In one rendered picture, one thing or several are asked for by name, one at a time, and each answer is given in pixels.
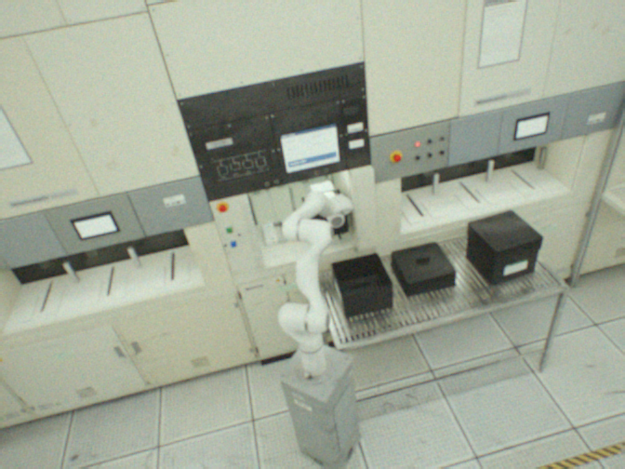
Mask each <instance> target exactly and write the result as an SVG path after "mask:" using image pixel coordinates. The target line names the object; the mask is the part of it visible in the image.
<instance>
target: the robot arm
mask: <svg viewBox="0 0 625 469"><path fill-rule="evenodd" d="M336 194H337V193H336V192H332V191H328V192H326V193H321V192H319V191H311V192H309V193H308V195H307V196H306V199H305V201H304V203H303V205H302V206H301V207H300V208H299V209H298V210H297V211H295V212H294V213H292V214H291V215H290V216H288V217H287V218H286V220H285V221H284V223H283V225H282V234H283V236H284V238H286V239H287V240H290V241H297V242H309V243H311V247H310V248H309V249H308V250H307V251H306V252H304V253H303V254H301V255H300V256H299V258H298V260H297V263H296V283H297V286H298V288H299V291H300V292H301V293H302V294H303V295H304V296H306V298H307V299H308V300H309V302H310V304H302V303H286V304H284V305H283V306H282V307H281V308H280V310H279V313H278V322H279V325H280V327H281V328H282V330H283V331H284V332H285V333H286V334H287V335H289V336H290V337H291V338H292V339H294V340H295V341H296V342H297V343H298V348H299V354H300V359H299V361H298V363H297V365H296V371H297V374H298V376H299V378H300V379H301V380H302V381H304V382H306V383H310V384H317V383H321V382H325V381H326V380H328V379H329V378H330V377H331V375H332V374H333V372H334V367H335V366H334V361H333V359H332V357H331V356H330V355H329V354H327V353H326V352H325V347H324V342H323V337H322V334H321V333H322V332H324V331H326V330H327V329H328V327H329V326H330V314H329V312H328V309H327V307H326V304H325V302H324V300H323V297H322V295H321V292H320V289H319V284H318V265H319V259H320V257H321V255H322V253H323V252H324V251H325V249H326V248H327V247H328V246H329V245H330V244H331V242H332V240H333V236H334V231H333V228H332V227H335V228H337V227H340V226H341V225H342V224H343V223H344V216H345V215H346V214H348V213H349V212H351V211H352V210H353V203H352V201H351V200H350V199H349V198H348V197H346V196H344V195H337V196H336ZM317 214H319V215H321V216H323V217H326V218H327V220H328V222H326V221H319V220H310V219H311V218H313V217H314V216H316V215H317Z"/></svg>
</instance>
